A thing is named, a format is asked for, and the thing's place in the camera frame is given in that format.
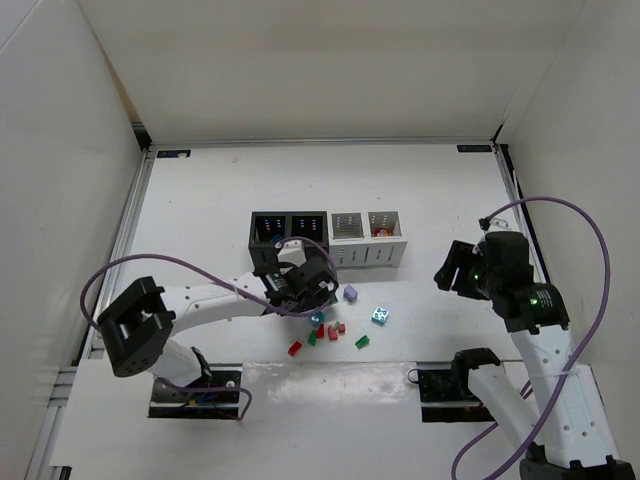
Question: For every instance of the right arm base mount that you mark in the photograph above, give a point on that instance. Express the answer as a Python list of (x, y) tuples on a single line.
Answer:
[(444, 394)]

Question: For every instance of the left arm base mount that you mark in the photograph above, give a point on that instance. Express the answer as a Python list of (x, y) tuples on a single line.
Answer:
[(214, 396)]

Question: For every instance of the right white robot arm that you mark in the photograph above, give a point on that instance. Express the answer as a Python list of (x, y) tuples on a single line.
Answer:
[(560, 438)]

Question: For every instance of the green sloped lego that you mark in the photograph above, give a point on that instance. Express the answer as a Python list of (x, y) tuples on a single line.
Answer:
[(312, 338)]

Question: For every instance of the black double bin container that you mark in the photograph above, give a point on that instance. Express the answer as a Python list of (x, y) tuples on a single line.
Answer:
[(312, 225)]

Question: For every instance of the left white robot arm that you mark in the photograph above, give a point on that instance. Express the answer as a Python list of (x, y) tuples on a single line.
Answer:
[(139, 325)]

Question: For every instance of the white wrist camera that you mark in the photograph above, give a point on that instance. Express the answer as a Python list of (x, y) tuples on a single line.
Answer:
[(487, 224), (291, 252)]

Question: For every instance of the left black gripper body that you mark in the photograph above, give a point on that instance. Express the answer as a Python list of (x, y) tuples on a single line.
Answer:
[(316, 279)]

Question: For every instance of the red arched lego piece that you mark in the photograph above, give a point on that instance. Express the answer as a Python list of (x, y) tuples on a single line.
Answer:
[(382, 233)]

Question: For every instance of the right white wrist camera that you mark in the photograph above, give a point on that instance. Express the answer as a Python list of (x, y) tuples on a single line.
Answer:
[(487, 224)]

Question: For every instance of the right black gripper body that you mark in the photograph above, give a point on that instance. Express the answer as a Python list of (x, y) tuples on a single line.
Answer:
[(455, 270)]

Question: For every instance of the red sloped lego piece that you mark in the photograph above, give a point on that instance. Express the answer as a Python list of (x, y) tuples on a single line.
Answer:
[(332, 333)]

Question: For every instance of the red lego brick front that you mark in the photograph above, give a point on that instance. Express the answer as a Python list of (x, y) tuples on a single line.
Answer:
[(294, 349)]

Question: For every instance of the white double bin container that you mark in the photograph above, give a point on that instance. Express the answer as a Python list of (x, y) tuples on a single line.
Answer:
[(352, 244)]

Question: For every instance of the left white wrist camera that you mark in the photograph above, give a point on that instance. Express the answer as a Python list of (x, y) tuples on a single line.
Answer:
[(291, 252)]

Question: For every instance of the lilac lego brick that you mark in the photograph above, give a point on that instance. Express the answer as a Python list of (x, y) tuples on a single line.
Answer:
[(350, 294)]

